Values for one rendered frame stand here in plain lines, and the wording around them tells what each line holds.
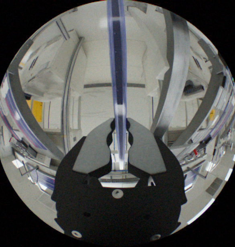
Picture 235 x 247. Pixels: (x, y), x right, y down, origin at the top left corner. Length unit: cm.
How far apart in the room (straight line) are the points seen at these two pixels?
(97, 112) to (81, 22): 183
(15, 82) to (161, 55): 47
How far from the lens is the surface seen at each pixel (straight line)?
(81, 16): 99
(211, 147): 203
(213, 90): 41
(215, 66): 38
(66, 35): 74
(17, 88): 42
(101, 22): 99
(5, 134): 403
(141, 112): 208
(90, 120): 206
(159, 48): 21
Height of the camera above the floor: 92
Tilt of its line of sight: 1 degrees up
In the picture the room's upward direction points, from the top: 179 degrees clockwise
